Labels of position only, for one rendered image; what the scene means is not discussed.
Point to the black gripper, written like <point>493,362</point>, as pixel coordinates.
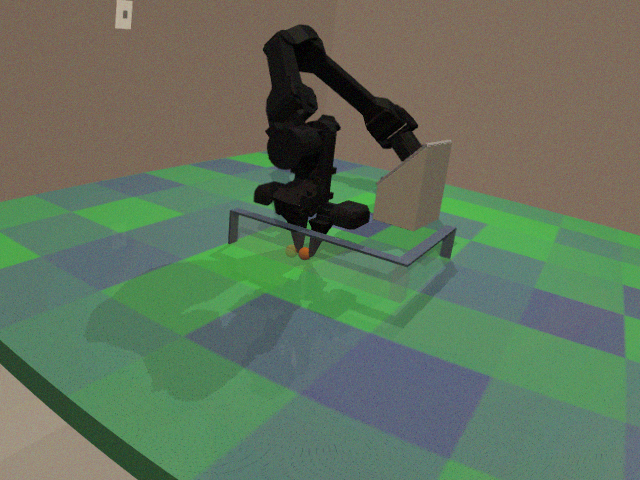
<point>348,214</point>

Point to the clear low l-shaped wall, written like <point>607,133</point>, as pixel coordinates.
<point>364,272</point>

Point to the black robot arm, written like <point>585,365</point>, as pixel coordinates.
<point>293,143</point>

